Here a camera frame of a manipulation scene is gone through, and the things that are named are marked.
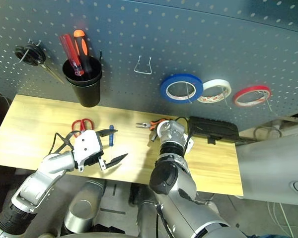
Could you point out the black cup holder hook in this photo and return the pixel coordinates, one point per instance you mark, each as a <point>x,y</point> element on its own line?
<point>100,55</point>

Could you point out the black plastic tool case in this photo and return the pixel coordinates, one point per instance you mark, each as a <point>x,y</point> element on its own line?
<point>213,129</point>

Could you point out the silver scissors peg hook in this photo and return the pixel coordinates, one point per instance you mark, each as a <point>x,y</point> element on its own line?
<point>23,56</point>

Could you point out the orange black needle-nose pliers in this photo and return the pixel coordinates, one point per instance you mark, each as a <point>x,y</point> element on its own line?
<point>144,125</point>

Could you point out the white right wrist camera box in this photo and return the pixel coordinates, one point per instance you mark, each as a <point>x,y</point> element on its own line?
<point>188,143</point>

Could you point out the black plastic cup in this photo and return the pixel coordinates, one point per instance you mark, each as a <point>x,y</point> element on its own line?
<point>89,94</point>

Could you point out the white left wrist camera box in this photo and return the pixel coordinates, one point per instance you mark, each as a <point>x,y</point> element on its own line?
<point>87,146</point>

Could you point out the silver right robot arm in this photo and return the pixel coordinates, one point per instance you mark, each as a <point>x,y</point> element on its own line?
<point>178,183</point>

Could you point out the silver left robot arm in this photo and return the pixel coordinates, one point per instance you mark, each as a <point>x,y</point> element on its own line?
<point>39,178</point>

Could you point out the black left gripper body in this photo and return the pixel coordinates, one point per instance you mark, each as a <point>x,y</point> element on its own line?
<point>92,162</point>

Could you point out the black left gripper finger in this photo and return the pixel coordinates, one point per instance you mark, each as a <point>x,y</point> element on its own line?
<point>106,133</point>
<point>116,160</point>

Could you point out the silver double peg hook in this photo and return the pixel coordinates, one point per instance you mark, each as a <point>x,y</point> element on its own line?
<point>188,95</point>

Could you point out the blue tape roll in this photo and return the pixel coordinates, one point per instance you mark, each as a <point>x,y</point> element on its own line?
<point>164,89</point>

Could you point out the silver robot leg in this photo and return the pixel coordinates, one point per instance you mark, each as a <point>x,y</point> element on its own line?
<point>146,218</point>
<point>82,208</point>

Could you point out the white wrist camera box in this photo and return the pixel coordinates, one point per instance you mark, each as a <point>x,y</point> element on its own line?
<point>87,146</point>
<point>188,143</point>

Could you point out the dark grey perforated pegboard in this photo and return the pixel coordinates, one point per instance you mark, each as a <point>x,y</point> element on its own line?
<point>164,29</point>

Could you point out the red tape roll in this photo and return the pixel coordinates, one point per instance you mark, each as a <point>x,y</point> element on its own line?
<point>238,96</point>

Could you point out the silver left robot leg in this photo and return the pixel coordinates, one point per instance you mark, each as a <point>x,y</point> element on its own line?
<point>82,208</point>

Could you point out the white printed tape roll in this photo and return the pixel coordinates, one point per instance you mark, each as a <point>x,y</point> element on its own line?
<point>218,83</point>

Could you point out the silver right robot leg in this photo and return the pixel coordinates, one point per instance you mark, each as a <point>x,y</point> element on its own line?
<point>146,218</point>

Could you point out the large white machine housing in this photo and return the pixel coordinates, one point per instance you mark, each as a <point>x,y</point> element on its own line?
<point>263,168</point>

